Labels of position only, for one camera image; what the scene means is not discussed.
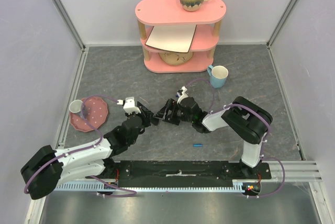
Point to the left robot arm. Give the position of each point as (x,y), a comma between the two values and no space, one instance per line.
(49,168)

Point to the black remote control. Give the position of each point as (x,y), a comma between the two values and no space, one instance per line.
(147,116)

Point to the blue battery near base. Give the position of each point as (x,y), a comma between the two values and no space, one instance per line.
(198,145)

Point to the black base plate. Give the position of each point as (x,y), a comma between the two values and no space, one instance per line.
(136,173)

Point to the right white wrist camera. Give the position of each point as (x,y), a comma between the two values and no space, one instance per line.
(182,94)

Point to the beige painted bowl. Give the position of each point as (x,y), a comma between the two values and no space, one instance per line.
(175,58)

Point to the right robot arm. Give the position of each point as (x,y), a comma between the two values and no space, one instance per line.
(249,121)

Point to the light blue mug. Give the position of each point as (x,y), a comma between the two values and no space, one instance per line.
(217,75)

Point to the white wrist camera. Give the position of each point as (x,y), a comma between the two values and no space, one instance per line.
(182,94)
(129,105)

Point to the white black-edged board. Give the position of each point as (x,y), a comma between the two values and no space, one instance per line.
(172,38)

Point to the pink three-tier shelf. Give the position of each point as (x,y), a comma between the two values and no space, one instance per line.
(207,19)

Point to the slotted cable duct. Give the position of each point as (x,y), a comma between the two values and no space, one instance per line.
(96,186)

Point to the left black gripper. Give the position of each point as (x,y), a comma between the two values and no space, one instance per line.
(145,118)

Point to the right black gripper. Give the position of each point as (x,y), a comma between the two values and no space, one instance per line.
(172,111)

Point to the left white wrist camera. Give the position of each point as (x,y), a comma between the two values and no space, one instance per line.
(129,105)

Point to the grey white cup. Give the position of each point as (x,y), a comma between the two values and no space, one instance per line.
(76,108)

